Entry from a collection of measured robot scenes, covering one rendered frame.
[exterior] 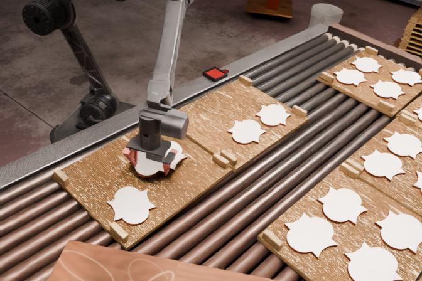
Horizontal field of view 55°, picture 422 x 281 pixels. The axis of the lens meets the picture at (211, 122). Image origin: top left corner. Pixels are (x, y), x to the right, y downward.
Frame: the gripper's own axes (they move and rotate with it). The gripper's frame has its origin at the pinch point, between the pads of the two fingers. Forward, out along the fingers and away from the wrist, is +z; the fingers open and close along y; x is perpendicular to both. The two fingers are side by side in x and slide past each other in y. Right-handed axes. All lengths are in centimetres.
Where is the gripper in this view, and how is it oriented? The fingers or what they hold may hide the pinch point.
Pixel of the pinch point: (151, 167)
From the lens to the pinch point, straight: 120.0
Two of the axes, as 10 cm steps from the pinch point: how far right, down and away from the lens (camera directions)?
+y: -9.5, -2.4, 1.9
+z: -0.7, 7.9, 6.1
